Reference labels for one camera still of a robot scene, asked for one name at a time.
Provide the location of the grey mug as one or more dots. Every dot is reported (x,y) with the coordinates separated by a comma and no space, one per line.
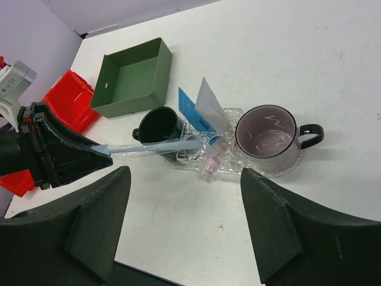
(270,136)

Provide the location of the clear textured acrylic holder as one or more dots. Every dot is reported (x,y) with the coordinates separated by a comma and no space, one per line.
(233,162)

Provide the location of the green plastic tray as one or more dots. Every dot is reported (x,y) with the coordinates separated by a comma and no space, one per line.
(133,80)

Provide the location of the red plastic organizer box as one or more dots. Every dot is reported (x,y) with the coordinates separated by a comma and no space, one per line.
(69,99)

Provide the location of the blue toothpaste tube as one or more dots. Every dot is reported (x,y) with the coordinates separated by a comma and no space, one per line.
(187,108)

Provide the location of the dark green mug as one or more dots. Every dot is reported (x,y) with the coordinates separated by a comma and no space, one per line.
(159,125)

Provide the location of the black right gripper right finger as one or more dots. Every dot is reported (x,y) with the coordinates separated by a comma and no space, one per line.
(299,242)

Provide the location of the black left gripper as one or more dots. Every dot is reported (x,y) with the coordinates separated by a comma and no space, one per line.
(53,154)

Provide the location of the clear textured oval tray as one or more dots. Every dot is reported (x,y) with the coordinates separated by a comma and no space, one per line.
(261,167)

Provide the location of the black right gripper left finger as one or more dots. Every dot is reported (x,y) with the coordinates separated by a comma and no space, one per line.
(69,241)

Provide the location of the white orange toothpaste tube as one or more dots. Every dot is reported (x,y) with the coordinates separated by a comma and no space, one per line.
(208,106)

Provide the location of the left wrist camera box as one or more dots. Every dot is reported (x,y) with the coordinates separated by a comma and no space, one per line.
(15,79)

